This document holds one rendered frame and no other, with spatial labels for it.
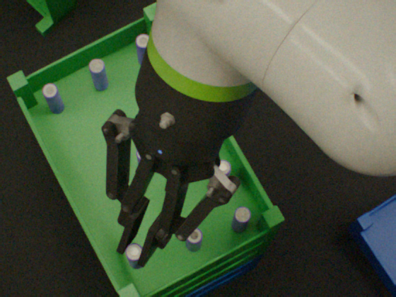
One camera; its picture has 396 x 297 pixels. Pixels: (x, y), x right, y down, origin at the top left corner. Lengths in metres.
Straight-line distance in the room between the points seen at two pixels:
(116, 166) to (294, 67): 0.30
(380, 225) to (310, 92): 0.88
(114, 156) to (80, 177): 0.28
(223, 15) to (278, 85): 0.06
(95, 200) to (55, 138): 0.09
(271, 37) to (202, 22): 0.05
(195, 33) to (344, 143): 0.13
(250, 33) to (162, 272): 0.53
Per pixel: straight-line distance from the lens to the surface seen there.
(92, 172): 1.06
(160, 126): 0.65
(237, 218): 0.98
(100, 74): 1.03
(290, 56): 0.54
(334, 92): 0.53
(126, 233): 0.85
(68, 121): 1.08
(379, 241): 1.39
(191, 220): 0.79
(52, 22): 1.46
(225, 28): 0.56
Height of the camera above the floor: 1.35
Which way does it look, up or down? 75 degrees down
